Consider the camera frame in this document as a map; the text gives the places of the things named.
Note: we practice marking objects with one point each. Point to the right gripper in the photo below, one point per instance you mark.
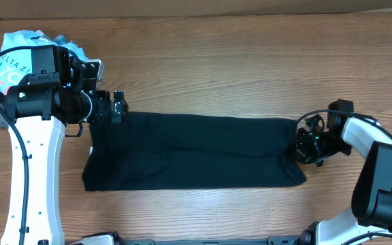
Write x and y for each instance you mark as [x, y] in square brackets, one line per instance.
[301, 152]

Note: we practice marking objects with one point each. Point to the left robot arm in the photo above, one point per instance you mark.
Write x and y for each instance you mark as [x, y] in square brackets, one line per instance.
[59, 89]

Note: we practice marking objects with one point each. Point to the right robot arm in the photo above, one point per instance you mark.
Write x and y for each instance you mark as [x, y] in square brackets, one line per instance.
[369, 215]

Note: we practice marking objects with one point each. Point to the black t-shirt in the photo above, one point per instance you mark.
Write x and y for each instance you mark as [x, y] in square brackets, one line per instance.
[149, 151]

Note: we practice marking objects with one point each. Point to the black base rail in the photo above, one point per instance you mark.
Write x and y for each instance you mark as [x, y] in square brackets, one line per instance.
[271, 240]

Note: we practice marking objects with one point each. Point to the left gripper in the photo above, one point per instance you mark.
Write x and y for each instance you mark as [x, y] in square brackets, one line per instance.
[103, 116]

